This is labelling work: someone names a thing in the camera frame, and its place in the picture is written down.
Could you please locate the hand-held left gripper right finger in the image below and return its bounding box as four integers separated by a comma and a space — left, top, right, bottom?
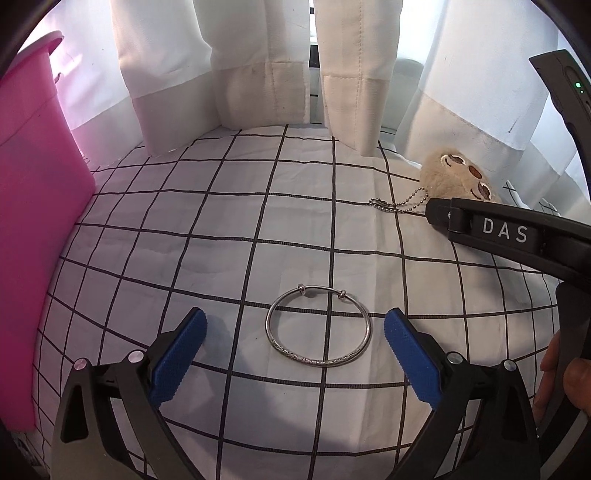
384, 308, 541, 480

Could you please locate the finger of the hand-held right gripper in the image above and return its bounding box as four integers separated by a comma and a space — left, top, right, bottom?
426, 198, 462, 229

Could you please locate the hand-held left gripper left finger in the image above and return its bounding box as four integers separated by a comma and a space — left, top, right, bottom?
52, 308, 207, 480

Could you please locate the beige plush sloth keychain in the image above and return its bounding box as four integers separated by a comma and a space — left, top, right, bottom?
369, 147, 504, 215

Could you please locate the small silver bangle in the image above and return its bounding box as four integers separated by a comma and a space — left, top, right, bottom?
265, 285, 371, 368

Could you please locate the pink plastic bin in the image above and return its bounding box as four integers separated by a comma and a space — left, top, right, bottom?
0, 30, 97, 432

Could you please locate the person's right hand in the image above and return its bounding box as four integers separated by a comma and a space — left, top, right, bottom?
532, 329, 591, 422

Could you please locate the white black checkered tablecloth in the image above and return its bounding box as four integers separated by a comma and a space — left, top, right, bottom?
9, 124, 568, 480

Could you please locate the white curtain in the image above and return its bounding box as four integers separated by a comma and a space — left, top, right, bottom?
110, 0, 311, 155
394, 0, 591, 213

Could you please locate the beige curtain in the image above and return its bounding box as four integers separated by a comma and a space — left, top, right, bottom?
313, 0, 404, 156

